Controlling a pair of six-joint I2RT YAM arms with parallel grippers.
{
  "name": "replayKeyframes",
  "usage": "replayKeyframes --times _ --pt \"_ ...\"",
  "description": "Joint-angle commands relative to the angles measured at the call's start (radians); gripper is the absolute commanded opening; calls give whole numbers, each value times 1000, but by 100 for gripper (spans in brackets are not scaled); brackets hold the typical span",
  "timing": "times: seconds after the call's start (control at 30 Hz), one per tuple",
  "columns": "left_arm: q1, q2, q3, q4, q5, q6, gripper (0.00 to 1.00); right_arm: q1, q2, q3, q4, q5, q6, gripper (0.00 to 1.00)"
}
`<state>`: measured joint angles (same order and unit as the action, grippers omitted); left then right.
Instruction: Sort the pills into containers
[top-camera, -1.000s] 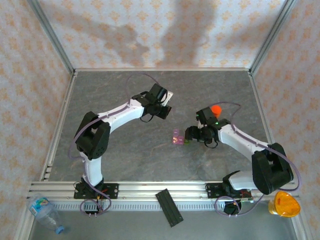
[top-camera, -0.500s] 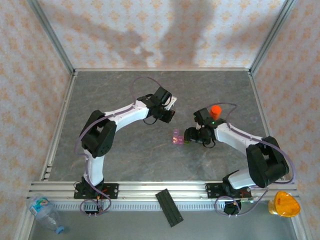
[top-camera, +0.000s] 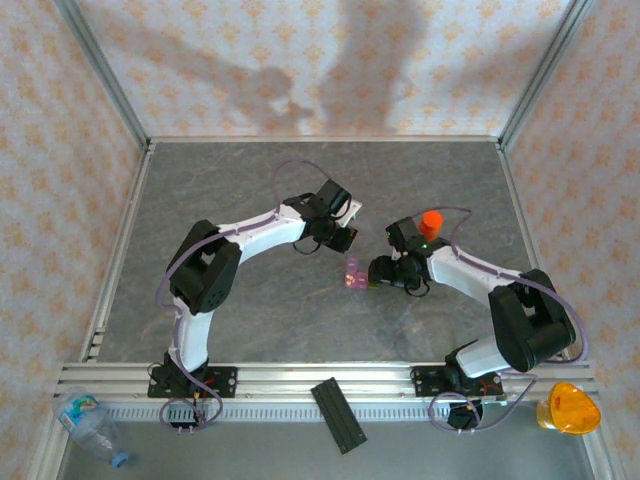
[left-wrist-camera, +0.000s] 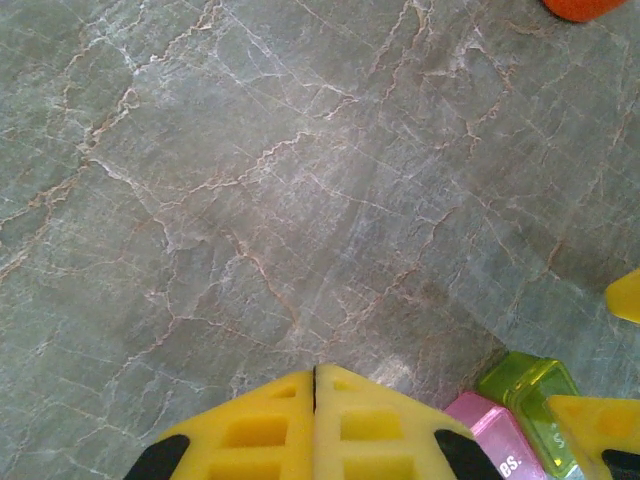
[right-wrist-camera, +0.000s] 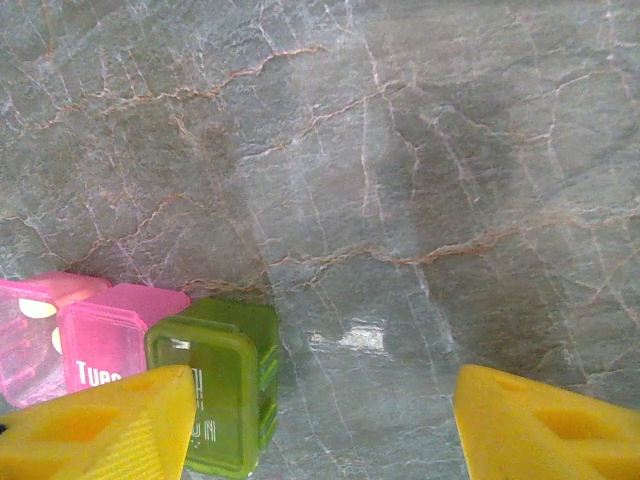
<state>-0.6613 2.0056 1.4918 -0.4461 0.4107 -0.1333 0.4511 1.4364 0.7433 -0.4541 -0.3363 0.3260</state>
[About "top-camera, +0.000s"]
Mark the pink Tues pill box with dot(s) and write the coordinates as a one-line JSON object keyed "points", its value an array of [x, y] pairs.
{"points": [[363, 282]]}

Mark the green Sun pill box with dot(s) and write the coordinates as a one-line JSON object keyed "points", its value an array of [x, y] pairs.
{"points": [[375, 285]]}

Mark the translucent pink pill box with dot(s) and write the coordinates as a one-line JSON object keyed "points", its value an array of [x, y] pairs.
{"points": [[351, 282]]}

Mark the black aluminium extrusion piece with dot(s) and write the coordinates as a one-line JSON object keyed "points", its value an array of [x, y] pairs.
{"points": [[340, 417]]}

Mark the aluminium frame cross bar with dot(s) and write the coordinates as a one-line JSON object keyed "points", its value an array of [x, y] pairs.
{"points": [[250, 139]]}

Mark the orange pill bottle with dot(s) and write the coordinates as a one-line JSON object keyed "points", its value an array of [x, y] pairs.
{"points": [[431, 222]]}

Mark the clear plastic water bottle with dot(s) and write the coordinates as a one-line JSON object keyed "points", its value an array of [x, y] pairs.
{"points": [[85, 425]]}

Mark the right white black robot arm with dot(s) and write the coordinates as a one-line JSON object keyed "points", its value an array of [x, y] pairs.
{"points": [[465, 272]]}

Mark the aluminium frame post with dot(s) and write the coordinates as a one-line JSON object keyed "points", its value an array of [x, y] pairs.
{"points": [[110, 80], [539, 80]]}

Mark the orange translucent plastic cup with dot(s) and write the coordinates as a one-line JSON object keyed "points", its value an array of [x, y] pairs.
{"points": [[570, 407]]}

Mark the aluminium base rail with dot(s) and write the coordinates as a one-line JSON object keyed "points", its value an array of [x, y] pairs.
{"points": [[300, 382]]}

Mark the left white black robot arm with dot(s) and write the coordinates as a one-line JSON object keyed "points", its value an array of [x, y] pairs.
{"points": [[260, 232]]}

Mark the black controller box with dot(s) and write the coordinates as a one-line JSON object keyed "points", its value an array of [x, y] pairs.
{"points": [[465, 417]]}

